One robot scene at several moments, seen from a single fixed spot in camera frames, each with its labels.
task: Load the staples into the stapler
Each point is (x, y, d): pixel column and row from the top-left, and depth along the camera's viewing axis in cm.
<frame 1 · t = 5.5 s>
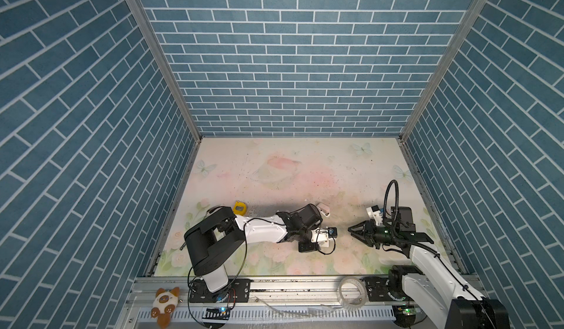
left hand: (318, 241, 84), fingers open
right hand: (349, 229, 80), fingers open
pink stapler far right: (324, 208, 92), point 4 cm above the table

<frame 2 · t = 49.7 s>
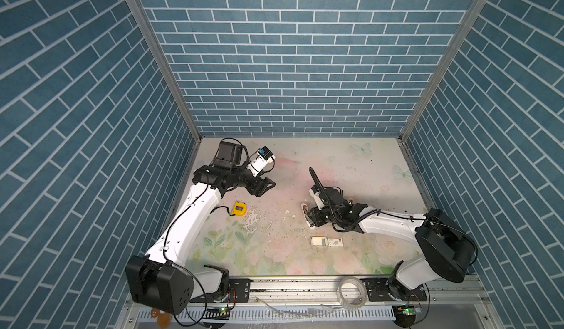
left hand: (267, 176, 76), fingers open
right hand: (308, 211, 88), fingers open
white staple box: (319, 241, 88), on the table
white staple box sleeve: (335, 241, 85), point 2 cm above the table
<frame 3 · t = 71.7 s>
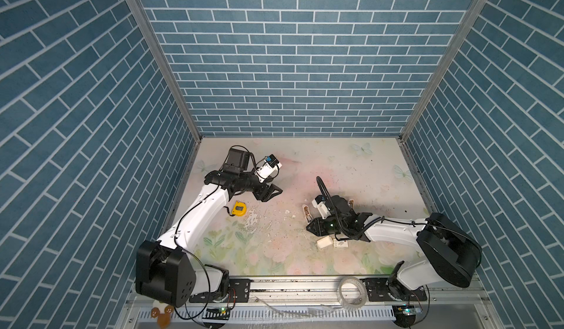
left hand: (275, 183, 79), fingers open
right hand: (305, 226, 85), fingers closed
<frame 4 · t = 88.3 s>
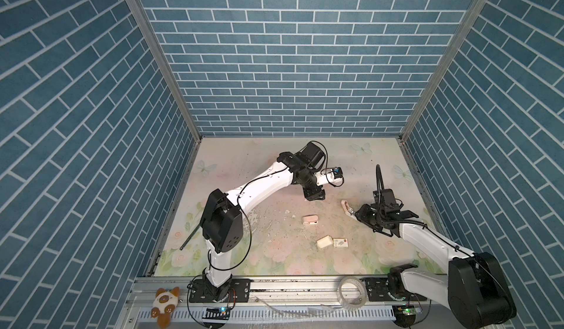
left hand: (321, 189, 82), fingers open
right hand: (356, 212, 89), fingers open
pink stapler near centre: (310, 219, 91), point 2 cm above the table
